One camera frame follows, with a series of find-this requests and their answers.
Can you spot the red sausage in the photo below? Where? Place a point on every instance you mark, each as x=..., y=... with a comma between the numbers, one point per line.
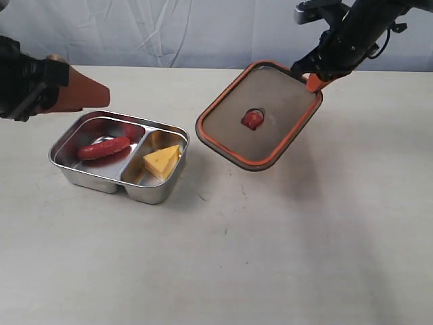
x=103, y=149

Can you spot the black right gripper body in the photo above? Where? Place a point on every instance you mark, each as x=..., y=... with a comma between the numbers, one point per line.
x=340, y=51

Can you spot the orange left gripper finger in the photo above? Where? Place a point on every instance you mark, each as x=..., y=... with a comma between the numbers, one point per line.
x=81, y=92

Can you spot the yellow cheese wedge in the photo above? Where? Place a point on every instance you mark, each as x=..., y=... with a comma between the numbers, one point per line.
x=161, y=163

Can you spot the steel two-compartment lunch box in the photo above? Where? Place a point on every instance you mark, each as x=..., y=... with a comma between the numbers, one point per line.
x=125, y=169

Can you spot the white fabric backdrop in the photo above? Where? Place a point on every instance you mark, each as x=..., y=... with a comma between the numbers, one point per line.
x=188, y=34

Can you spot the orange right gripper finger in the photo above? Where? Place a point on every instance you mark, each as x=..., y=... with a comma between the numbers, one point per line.
x=315, y=84

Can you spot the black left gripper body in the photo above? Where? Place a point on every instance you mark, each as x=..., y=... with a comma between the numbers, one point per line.
x=28, y=84

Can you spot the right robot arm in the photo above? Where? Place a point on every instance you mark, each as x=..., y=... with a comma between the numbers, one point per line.
x=384, y=12

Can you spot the dark transparent lid orange seal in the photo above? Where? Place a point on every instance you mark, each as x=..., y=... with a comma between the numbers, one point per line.
x=258, y=115

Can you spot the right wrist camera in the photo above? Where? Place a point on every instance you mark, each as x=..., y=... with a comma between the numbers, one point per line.
x=311, y=11

